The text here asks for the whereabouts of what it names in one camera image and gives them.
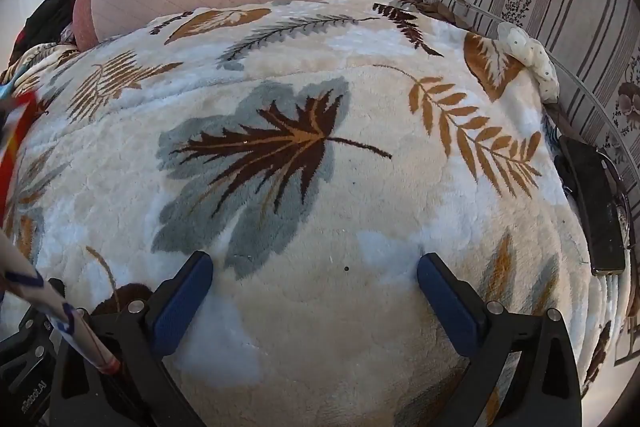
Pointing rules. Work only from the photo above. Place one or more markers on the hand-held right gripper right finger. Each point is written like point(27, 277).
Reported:
point(445, 307)

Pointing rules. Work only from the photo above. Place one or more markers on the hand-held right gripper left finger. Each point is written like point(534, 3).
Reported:
point(182, 302)

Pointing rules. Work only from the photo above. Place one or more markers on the red jewelry box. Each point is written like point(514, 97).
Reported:
point(17, 142)

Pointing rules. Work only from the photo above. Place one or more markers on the person's left forearm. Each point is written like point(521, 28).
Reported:
point(30, 277)

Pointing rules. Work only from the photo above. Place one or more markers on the leaf print fleece blanket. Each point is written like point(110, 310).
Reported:
point(320, 232)

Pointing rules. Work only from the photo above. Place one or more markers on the black phone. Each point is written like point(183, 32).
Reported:
point(592, 207)

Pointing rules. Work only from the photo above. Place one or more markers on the white dotted scrunchie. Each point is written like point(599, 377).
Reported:
point(530, 54)

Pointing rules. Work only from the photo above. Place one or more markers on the dark clothes pile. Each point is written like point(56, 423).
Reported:
point(47, 14)

